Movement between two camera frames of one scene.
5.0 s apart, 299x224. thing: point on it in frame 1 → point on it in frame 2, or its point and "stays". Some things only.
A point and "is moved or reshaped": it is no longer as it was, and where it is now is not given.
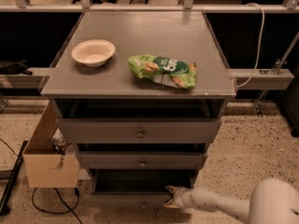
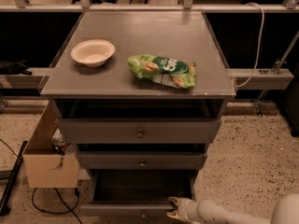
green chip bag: x=165 y=71 stays
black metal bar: x=4 y=209 stays
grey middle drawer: x=145 y=160 stays
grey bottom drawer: x=137 y=189 is moved or reshaped
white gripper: x=179 y=197 → x=188 y=209
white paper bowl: x=93 y=52 stays
